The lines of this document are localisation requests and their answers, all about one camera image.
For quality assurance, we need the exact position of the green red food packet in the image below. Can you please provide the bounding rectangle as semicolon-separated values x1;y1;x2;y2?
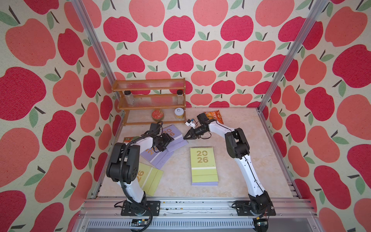
123;136;140;144

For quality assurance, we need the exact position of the yellow-green calendar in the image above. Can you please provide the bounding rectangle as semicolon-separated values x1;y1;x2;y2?
190;147;219;182
137;163;163;196

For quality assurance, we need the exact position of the left glass spice jar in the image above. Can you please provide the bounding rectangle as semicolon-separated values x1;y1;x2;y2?
124;90;135;105

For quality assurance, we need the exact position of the glass spice jar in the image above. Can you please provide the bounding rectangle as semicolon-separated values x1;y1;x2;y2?
124;90;135;105
176;90;185;105

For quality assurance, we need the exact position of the aluminium front rail frame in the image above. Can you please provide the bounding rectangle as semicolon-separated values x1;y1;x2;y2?
72;197;324;232

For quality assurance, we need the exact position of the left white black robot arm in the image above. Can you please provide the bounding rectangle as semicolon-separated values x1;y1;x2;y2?
106;121;174;216

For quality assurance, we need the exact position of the right glass spice jar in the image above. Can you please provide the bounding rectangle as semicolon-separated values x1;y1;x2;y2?
176;90;185;105

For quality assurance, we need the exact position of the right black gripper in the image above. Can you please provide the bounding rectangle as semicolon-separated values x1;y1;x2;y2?
184;127;207;140

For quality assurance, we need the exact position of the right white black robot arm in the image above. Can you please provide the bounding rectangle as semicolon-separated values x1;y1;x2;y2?
184;113;276;217

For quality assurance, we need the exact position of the red flat tin can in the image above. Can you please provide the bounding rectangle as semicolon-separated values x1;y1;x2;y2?
151;109;164;122

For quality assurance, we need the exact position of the wooden three-tier shelf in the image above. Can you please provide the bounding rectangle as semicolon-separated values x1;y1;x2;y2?
112;78;186;126

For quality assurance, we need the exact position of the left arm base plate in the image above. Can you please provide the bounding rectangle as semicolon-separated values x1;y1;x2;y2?
121;201;160;217

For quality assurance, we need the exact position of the aluminium corner post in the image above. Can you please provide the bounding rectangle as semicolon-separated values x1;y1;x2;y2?
72;0;116;86
257;0;329;112

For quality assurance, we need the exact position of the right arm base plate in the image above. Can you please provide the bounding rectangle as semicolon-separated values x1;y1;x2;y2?
231;201;276;217

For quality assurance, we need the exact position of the white lid yellow can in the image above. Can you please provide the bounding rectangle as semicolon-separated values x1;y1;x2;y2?
174;107;185;120

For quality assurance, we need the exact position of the purple calendar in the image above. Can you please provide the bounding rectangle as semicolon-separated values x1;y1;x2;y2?
140;148;174;169
191;182;218;187
163;125;188;152

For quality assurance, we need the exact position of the right aluminium corner post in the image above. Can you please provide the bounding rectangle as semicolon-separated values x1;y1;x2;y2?
257;0;329;112

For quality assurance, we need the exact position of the orange snack bag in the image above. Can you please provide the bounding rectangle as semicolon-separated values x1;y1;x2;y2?
205;110;224;124

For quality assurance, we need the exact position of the left aluminium corner post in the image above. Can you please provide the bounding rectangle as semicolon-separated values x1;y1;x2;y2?
72;0;116;86

